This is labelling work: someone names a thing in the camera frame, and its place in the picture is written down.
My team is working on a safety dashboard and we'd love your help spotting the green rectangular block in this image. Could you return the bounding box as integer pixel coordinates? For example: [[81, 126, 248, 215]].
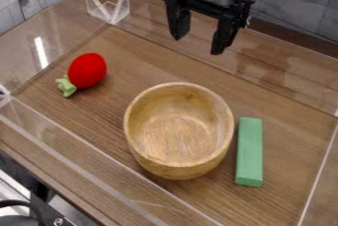
[[235, 117, 263, 188]]

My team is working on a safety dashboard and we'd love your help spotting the red plush strawberry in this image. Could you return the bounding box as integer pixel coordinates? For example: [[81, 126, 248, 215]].
[[56, 52, 107, 98]]

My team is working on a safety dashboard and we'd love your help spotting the clear acrylic corner bracket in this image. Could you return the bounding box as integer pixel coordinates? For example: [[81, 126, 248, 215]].
[[84, 0, 130, 25]]

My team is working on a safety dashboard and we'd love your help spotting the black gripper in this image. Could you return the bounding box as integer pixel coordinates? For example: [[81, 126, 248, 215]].
[[164, 0, 255, 55]]

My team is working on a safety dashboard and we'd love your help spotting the wooden bowl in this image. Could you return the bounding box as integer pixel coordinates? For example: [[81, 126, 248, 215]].
[[123, 82, 235, 180]]

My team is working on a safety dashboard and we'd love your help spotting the black metal bracket with cable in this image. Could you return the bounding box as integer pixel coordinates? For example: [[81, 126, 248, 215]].
[[0, 193, 75, 226]]

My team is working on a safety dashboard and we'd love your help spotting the clear acrylic tray wall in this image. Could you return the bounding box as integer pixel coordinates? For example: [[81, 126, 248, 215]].
[[0, 0, 338, 226]]

